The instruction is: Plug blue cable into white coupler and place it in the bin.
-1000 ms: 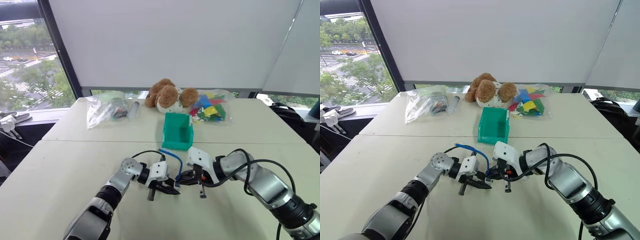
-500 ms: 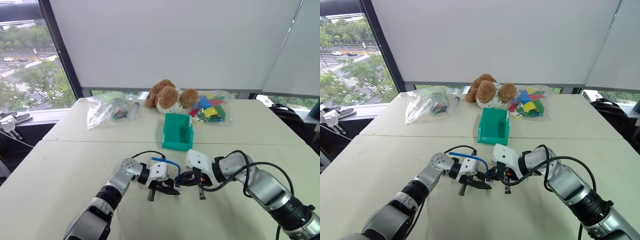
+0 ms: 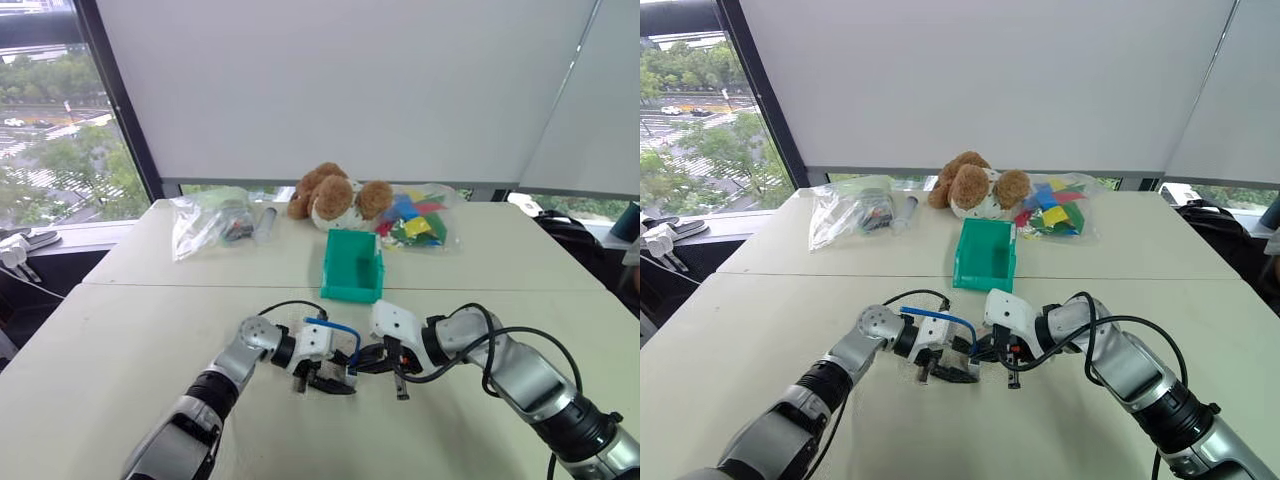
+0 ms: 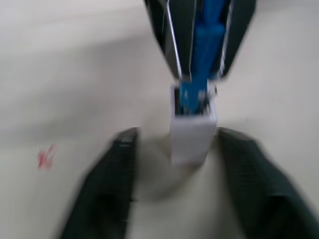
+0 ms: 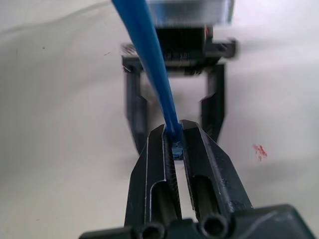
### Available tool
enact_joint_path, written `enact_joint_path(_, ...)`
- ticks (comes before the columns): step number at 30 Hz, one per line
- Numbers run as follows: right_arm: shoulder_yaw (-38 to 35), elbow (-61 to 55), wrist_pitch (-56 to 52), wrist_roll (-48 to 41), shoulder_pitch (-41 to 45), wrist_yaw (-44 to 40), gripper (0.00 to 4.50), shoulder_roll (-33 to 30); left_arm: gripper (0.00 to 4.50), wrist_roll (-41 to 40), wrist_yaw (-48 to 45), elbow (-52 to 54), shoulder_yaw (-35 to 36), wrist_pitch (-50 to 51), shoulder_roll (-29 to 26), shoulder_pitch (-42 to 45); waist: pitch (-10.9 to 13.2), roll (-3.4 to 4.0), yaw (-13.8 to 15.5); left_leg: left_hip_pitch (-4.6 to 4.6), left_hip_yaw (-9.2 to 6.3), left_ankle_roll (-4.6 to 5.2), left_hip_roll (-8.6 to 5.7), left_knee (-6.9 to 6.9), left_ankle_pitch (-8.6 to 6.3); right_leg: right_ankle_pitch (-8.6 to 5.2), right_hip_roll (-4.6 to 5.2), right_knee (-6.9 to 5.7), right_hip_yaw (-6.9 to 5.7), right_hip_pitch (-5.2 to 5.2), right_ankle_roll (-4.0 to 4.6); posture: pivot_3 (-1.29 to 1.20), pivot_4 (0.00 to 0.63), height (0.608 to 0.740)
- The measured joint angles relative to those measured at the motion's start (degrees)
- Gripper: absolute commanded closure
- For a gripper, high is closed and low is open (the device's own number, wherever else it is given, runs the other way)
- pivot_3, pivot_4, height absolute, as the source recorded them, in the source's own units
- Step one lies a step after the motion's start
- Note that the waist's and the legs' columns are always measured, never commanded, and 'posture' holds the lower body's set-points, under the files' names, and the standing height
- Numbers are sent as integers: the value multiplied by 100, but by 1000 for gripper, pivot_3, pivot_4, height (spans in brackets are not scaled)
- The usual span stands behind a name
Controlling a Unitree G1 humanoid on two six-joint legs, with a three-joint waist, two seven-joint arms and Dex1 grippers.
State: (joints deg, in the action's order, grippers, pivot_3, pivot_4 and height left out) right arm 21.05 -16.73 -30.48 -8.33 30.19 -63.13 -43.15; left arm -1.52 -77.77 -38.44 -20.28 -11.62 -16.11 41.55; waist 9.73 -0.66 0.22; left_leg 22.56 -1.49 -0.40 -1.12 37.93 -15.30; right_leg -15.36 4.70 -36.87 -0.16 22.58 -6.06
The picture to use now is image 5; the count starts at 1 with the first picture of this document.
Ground blue ethernet cable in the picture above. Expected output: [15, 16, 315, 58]
[111, 0, 185, 161]

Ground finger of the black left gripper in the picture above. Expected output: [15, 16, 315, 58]
[122, 56, 151, 155]
[198, 64, 227, 143]

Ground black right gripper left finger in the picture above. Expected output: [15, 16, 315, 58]
[125, 124, 182, 227]

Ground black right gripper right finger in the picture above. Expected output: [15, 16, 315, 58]
[179, 119, 254, 221]

